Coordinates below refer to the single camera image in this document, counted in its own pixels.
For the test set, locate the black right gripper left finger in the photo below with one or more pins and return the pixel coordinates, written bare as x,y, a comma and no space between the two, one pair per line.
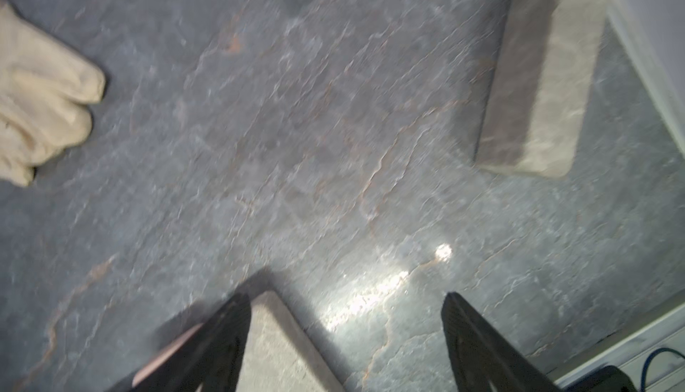
211,360

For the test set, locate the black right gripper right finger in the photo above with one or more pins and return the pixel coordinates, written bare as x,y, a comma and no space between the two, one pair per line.
481,359

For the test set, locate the pink glasses case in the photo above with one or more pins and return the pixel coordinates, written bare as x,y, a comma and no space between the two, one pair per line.
164,355

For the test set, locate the green glasses case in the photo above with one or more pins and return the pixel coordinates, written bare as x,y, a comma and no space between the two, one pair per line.
279,356

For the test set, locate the grey case red glasses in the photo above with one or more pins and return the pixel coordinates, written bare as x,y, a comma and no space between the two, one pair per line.
534,114

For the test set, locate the beige fabric glove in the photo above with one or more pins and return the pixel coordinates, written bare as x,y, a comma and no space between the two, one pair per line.
45,89

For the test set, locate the aluminium mounting rail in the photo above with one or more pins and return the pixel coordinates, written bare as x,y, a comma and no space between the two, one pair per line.
649,350

